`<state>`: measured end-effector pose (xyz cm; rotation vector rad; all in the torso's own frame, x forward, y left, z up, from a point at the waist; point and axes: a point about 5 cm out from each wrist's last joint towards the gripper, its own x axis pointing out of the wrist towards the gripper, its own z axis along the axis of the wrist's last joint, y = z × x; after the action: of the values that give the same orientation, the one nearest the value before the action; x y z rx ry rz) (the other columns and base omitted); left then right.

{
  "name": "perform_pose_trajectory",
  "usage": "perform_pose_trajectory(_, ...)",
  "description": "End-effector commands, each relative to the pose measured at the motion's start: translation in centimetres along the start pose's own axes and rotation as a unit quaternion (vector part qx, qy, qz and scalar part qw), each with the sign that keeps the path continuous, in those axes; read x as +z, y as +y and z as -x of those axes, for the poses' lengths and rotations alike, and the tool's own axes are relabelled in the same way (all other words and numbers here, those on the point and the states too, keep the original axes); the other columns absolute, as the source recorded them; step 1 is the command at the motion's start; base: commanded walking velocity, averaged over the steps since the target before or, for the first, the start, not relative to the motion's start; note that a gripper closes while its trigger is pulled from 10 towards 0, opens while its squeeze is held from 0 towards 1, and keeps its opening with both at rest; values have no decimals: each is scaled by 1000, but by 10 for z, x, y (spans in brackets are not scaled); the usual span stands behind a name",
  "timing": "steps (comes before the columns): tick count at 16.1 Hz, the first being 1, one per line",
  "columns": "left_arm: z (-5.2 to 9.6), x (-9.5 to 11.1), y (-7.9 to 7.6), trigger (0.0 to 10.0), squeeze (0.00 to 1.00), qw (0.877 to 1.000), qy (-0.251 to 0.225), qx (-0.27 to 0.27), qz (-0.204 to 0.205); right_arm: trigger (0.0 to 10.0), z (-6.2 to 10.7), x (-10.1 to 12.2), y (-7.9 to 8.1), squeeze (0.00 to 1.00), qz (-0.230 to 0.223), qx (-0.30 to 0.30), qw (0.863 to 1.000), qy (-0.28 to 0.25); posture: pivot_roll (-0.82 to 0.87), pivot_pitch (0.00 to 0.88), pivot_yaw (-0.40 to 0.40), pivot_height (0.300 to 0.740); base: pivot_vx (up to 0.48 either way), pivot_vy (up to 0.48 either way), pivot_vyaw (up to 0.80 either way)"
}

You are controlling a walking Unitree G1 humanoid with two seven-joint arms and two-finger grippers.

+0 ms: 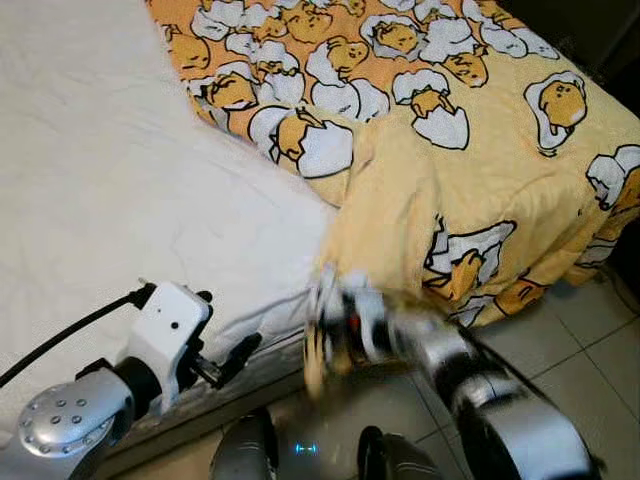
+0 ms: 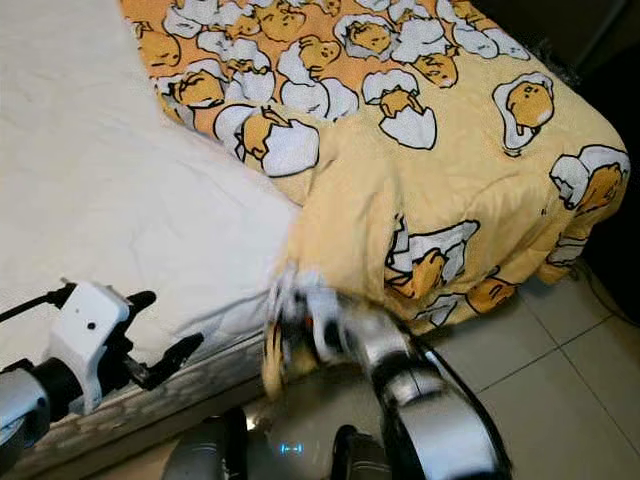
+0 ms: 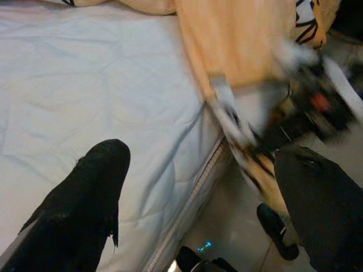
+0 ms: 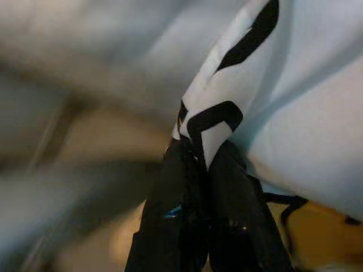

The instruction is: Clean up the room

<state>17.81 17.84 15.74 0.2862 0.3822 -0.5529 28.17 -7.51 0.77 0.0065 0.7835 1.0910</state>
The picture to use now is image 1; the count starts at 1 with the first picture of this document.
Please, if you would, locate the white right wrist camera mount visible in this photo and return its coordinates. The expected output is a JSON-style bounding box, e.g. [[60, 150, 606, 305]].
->
[[308, 270, 391, 361]]

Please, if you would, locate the white quilted mattress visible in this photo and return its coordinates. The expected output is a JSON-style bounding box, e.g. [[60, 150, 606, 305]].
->
[[0, 0, 341, 471]]

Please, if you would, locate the grey left robot leg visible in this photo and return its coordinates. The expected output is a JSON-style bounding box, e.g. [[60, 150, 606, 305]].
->
[[208, 408, 281, 480]]

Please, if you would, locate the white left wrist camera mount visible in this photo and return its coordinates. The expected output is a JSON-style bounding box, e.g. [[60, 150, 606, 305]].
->
[[128, 282, 213, 411]]

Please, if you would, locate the yellow cartoon egg duvet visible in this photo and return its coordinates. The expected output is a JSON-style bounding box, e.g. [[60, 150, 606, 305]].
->
[[148, 0, 640, 401]]

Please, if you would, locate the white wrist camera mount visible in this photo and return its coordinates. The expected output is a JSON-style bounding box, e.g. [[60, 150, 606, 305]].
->
[[308, 270, 391, 361], [128, 282, 213, 411]]

